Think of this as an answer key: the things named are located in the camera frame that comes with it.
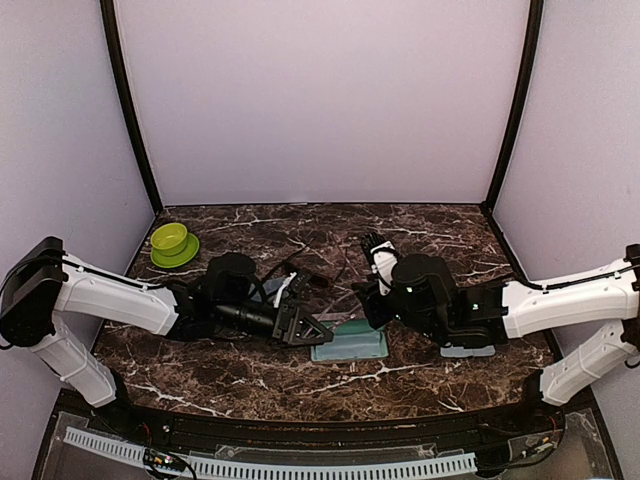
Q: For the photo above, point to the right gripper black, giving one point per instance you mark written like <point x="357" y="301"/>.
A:
<point x="375" y="316"/>

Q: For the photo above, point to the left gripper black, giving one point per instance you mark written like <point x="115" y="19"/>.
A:
<point x="288" y="324"/>

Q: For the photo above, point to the beige glasses case teal lining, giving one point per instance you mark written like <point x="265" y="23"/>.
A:
<point x="319" y="353"/>

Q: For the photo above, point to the pink transparent sunglasses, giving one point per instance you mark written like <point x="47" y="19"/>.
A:
<point x="335" y="319"/>

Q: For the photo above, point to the light blue cleaning cloth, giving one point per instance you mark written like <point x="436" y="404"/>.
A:
<point x="359" y="344"/>

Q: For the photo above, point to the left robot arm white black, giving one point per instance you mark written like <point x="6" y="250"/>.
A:
<point x="48" y="282"/>

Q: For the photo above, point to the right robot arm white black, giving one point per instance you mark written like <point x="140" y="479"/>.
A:
<point x="419" y="291"/>

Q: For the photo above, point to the brown sunglasses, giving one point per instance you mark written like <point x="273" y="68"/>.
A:
<point x="318" y="280"/>

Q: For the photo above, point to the blue-grey glasses case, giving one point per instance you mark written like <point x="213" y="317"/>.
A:
<point x="273" y="285"/>

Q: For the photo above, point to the folded light blue cloth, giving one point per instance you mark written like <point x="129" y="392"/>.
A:
<point x="460" y="352"/>

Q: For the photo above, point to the green plate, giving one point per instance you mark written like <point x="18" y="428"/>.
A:
<point x="170" y="259"/>

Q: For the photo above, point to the green bowl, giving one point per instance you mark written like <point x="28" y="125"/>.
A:
<point x="170" y="240"/>

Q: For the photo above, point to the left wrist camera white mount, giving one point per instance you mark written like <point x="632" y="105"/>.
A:
<point x="291" y="287"/>

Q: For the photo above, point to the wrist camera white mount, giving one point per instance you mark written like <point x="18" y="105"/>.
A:
<point x="291" y="287"/>
<point x="381" y="256"/>

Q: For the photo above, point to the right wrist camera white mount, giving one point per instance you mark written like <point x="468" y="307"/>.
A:
<point x="381" y="256"/>

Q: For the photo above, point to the white slotted cable duct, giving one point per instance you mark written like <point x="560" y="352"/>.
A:
<point x="202" y="466"/>

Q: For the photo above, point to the black front rail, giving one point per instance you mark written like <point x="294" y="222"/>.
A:
<point x="478" y="429"/>

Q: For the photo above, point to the right black frame post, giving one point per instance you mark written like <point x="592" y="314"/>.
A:
<point x="526" y="65"/>

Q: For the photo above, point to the black frame post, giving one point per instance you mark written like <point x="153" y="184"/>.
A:
<point x="128" y="109"/>
<point x="526" y="65"/>

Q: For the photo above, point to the left black frame post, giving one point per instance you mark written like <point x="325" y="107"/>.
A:
<point x="128" y="109"/>

